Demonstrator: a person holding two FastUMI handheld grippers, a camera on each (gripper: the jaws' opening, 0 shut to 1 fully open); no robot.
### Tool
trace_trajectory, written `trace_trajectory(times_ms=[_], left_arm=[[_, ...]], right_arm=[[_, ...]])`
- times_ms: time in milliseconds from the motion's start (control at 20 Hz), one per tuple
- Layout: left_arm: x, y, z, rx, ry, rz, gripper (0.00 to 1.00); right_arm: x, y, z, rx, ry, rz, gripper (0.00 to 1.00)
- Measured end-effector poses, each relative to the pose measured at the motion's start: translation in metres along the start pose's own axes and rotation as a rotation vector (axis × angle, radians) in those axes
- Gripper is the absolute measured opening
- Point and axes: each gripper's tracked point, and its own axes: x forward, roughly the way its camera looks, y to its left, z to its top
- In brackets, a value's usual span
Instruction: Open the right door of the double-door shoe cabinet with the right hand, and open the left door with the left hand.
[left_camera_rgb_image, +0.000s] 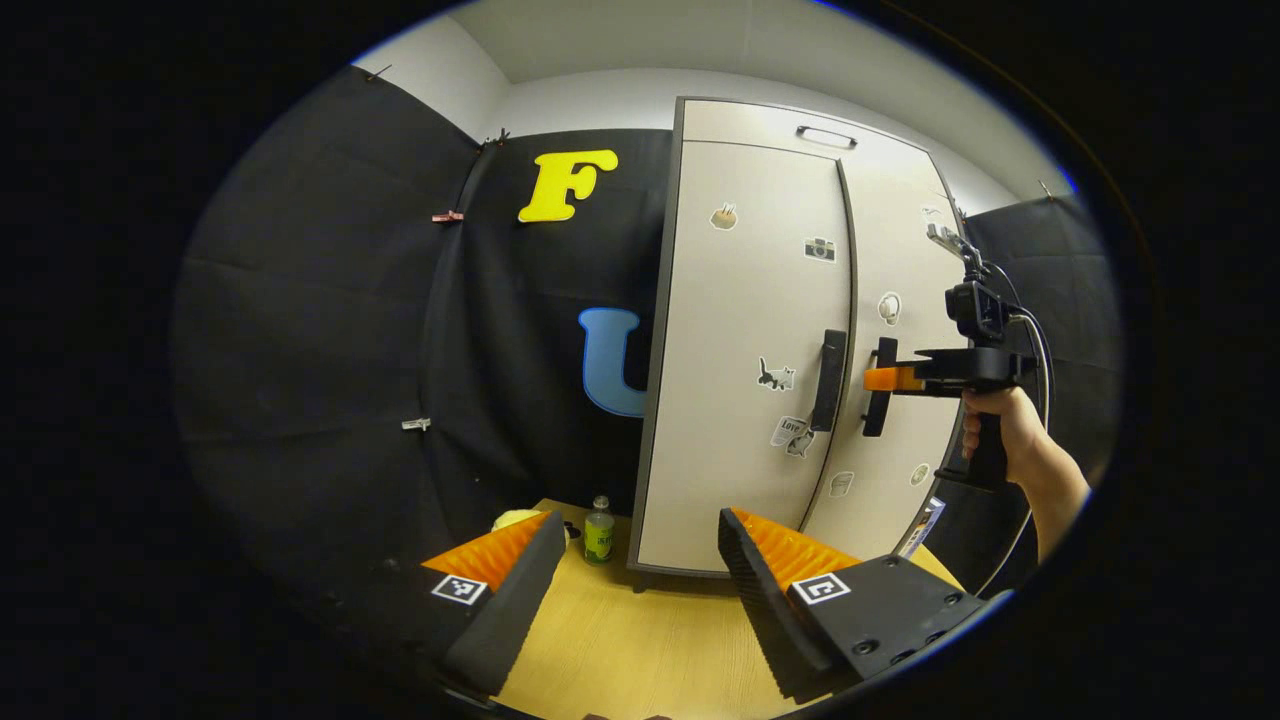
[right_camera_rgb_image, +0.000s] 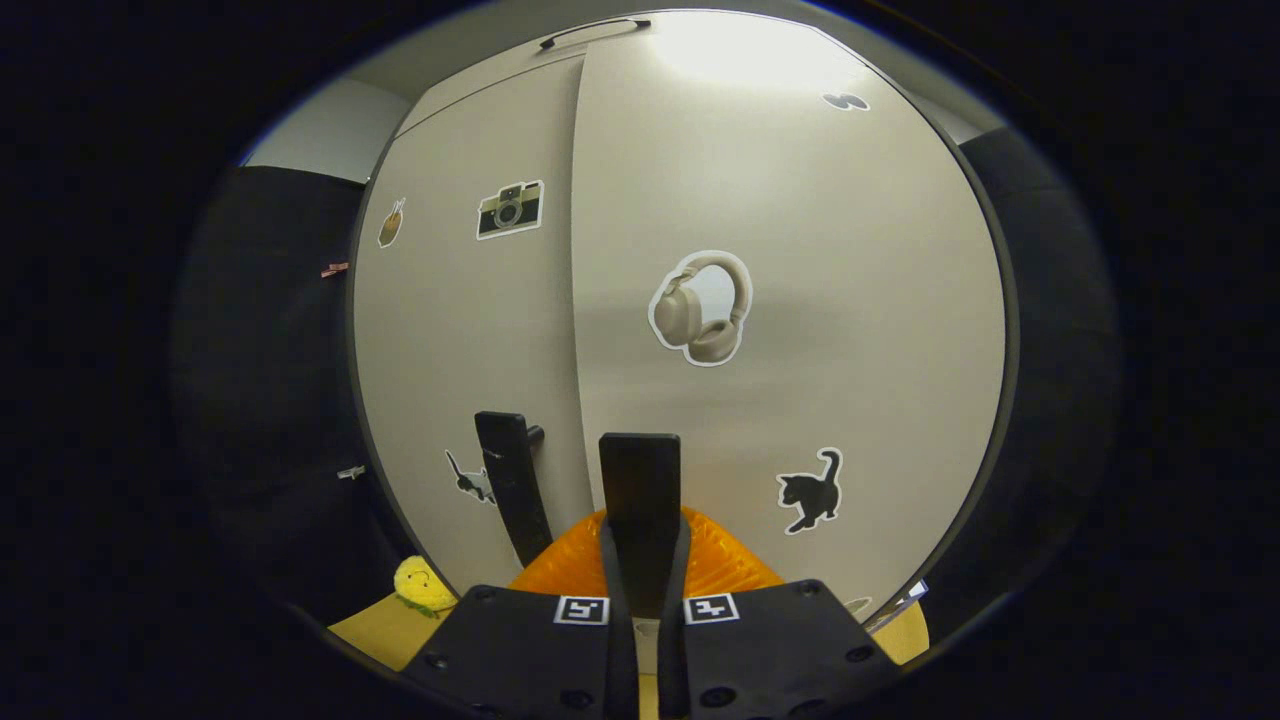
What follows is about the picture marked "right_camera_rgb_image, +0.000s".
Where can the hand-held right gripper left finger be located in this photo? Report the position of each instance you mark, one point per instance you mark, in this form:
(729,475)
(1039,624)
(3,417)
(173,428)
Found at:
(618,670)

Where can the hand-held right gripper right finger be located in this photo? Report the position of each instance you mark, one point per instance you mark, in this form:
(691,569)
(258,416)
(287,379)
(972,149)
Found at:
(675,670)

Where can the beige cabinet door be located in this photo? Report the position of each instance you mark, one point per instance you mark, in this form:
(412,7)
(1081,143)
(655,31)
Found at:
(450,330)
(850,330)

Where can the beige double-door shoe cabinet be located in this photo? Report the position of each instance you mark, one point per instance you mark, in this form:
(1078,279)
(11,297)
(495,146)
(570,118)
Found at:
(1011,340)

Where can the beige cabinet drawer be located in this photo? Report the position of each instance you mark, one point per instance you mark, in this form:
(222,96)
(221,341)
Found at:
(500,75)

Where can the yellow plush toy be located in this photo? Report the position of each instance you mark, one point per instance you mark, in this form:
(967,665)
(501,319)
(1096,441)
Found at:
(420,585)

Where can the white clip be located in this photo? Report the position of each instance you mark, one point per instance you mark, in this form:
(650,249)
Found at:
(351,472)

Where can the red clip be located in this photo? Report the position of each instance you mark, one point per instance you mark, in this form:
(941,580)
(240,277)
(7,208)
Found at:
(334,270)

